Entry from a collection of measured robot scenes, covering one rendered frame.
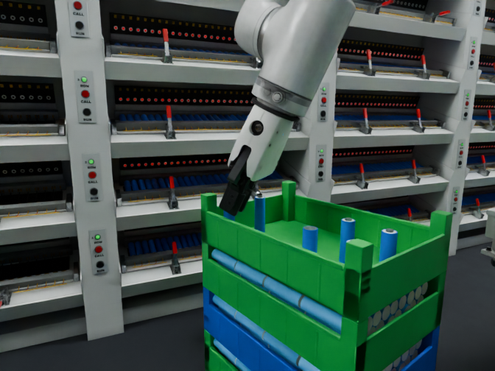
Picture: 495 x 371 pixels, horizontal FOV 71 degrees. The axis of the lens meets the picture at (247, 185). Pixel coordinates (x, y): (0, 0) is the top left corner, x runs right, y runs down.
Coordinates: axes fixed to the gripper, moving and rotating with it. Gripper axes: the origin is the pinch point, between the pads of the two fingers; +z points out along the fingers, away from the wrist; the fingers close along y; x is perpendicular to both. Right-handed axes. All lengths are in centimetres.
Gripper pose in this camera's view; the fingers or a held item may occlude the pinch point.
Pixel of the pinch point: (235, 199)
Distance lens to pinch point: 55.5
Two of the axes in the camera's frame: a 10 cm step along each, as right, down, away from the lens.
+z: -3.9, 8.6, 3.3
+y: 3.7, -1.8, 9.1
